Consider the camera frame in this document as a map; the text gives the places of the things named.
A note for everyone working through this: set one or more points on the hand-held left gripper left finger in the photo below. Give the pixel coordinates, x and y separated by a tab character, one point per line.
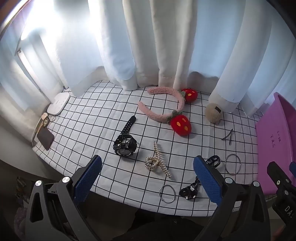
89	178

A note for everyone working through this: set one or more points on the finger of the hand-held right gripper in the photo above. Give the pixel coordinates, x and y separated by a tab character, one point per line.
278	176
293	169

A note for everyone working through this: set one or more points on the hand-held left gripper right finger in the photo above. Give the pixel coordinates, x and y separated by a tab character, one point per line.
207	176

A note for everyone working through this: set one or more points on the purple plastic box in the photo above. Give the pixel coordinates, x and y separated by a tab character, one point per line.
272	139

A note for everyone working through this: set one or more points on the silver bangle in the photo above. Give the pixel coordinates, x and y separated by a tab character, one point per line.
174	195
232	154

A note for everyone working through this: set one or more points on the black bow hair clip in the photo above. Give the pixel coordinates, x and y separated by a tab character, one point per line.
188	193

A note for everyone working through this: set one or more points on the dark metal hair pin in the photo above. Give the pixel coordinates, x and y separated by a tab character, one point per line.
230	138

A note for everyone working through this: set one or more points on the pearl hair claw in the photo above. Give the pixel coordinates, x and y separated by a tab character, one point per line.
159	160

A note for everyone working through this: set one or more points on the white black checked tablecloth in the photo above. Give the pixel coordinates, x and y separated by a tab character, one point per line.
92	120

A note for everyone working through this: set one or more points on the beige plush pouch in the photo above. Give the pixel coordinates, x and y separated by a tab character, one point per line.
212	112

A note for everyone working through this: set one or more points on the black wrist watch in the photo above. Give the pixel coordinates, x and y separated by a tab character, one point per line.
128	126

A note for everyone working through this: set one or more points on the white flat device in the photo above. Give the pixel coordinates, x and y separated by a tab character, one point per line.
59	103

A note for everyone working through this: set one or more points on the pink strawberry plush headband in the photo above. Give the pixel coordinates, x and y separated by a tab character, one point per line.
152	113

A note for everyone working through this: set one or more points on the thick white curtain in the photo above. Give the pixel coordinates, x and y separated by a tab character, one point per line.
143	46
238	69

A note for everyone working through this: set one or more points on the sheer white curtain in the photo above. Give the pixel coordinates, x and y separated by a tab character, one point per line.
208	34

